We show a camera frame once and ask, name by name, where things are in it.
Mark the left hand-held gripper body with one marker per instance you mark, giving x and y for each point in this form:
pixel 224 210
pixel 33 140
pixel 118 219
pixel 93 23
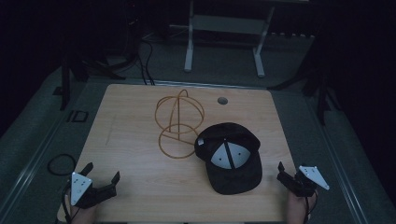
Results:
pixel 81 186

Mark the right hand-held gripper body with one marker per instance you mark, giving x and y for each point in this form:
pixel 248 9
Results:
pixel 306 180

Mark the black baseball cap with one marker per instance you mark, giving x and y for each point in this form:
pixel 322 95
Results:
pixel 229 161

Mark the person's left hand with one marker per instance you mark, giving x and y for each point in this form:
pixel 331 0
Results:
pixel 83 215

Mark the person's right hand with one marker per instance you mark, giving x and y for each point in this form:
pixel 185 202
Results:
pixel 297 208

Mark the black tripod stand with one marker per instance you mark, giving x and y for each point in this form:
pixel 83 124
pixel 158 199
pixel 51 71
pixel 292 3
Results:
pixel 74 68
pixel 317 84

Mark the black rectangular floor frame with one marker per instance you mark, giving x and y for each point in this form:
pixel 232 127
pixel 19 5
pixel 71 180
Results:
pixel 77 116

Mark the white metal stand frame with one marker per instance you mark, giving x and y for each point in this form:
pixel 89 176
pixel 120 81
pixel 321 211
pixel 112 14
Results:
pixel 224 25

